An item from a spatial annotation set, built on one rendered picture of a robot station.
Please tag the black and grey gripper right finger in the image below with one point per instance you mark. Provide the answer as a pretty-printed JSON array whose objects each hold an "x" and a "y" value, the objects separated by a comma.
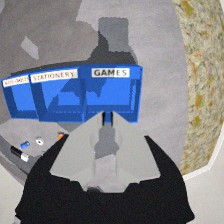
[{"x": 140, "y": 160}]

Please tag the white hex nut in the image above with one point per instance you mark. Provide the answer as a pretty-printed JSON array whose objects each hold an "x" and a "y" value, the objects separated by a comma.
[{"x": 40, "y": 141}]

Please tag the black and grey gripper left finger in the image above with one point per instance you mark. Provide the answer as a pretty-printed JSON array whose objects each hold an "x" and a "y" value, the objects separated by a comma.
[{"x": 71, "y": 158}]

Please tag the blue bins with labels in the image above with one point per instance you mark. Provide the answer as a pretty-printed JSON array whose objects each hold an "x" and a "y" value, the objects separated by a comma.
[{"x": 58, "y": 101}]

